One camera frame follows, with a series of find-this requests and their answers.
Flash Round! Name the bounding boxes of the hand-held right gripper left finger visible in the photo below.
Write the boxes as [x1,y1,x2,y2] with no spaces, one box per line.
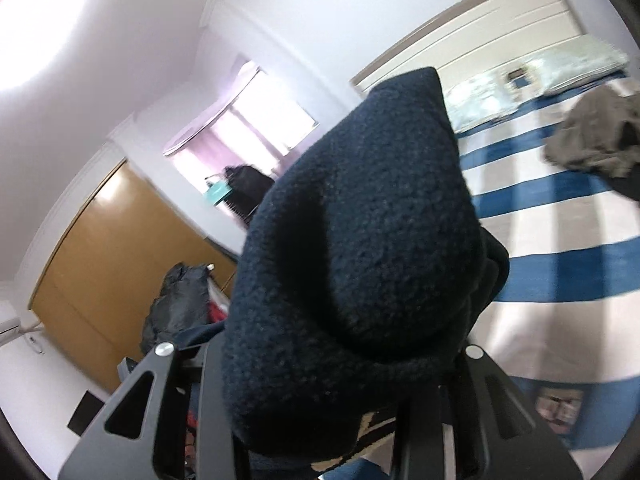
[57,341,251,480]

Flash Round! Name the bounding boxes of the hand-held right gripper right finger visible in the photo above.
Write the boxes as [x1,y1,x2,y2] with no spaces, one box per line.
[390,342,586,480]

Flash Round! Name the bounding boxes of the navy and white varsity jacket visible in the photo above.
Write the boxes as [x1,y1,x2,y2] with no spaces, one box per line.
[187,66,511,480]

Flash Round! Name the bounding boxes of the black panel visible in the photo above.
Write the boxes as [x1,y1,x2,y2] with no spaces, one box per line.
[67,391,104,437]

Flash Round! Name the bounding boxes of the patterned storage box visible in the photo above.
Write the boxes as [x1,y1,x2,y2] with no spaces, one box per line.
[534,386,587,437]

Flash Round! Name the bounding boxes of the black garment pile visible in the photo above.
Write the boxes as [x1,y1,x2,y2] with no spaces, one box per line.
[140,262,215,357]

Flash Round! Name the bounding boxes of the red cloth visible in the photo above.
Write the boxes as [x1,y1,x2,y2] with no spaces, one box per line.
[206,285,233,327]

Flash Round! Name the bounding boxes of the white air conditioner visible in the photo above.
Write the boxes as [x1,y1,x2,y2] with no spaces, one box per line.
[0,302,24,347]

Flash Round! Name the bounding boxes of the wooden wardrobe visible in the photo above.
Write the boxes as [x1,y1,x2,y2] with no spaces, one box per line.
[29,159,240,396]

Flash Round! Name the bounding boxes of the blue and white striped blanket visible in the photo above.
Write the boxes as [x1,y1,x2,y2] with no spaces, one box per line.
[320,76,640,480]

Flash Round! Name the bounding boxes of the teal box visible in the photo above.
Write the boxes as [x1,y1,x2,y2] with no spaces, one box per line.
[204,180,232,207]

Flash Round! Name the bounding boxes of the black bag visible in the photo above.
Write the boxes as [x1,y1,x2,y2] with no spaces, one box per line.
[222,164,277,226]

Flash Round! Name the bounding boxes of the grey-brown garment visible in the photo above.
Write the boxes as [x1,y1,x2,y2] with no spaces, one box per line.
[544,82,640,201]

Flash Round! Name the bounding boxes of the pink window curtain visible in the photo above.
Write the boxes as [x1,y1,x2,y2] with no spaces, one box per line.
[162,57,321,181]

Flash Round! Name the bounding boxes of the white patterned pillow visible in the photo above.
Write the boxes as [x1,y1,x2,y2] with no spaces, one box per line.
[445,70,538,133]
[530,35,632,97]

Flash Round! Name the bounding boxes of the white headboard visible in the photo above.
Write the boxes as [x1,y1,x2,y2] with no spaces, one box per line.
[350,0,598,97]

